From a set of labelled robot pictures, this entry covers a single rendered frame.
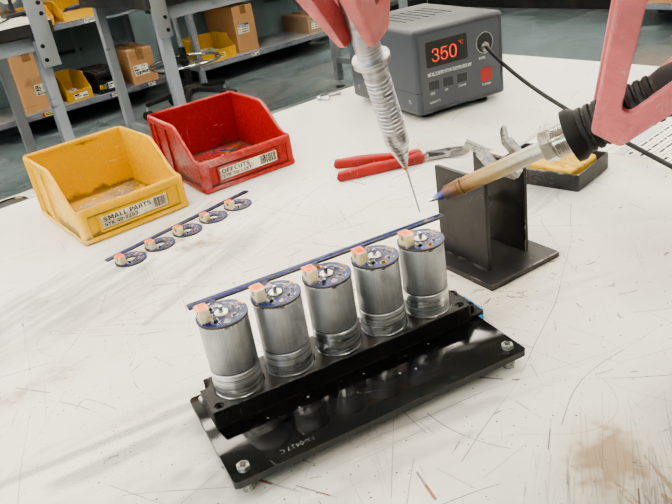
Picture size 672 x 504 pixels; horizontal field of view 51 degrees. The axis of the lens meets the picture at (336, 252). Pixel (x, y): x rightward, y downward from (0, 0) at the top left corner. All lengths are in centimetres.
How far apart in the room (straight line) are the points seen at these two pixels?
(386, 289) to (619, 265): 17
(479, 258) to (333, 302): 14
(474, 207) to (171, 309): 21
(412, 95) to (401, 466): 52
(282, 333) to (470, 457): 10
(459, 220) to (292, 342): 16
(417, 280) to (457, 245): 10
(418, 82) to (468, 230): 33
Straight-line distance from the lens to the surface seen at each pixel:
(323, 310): 35
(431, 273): 37
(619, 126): 32
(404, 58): 77
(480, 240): 45
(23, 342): 51
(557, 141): 33
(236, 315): 33
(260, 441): 34
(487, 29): 81
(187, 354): 43
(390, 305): 36
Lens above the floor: 98
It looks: 27 degrees down
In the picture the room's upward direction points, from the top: 9 degrees counter-clockwise
